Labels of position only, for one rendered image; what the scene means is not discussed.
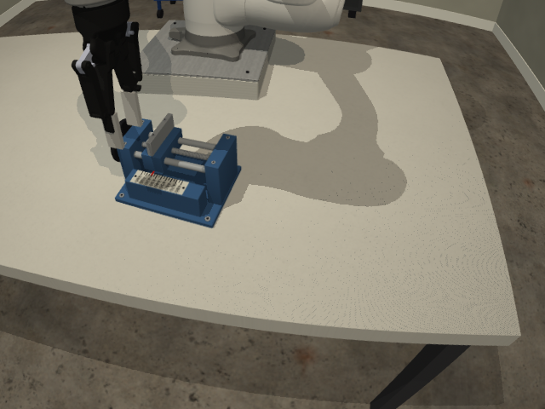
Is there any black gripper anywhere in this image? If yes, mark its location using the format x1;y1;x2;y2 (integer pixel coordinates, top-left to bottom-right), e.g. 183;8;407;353
72;0;143;150

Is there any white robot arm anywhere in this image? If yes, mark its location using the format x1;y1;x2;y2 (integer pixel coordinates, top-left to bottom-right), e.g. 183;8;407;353
169;0;345;62

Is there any blue bench vise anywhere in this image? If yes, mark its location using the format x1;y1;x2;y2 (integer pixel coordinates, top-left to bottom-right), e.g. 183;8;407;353
111;113;242;228

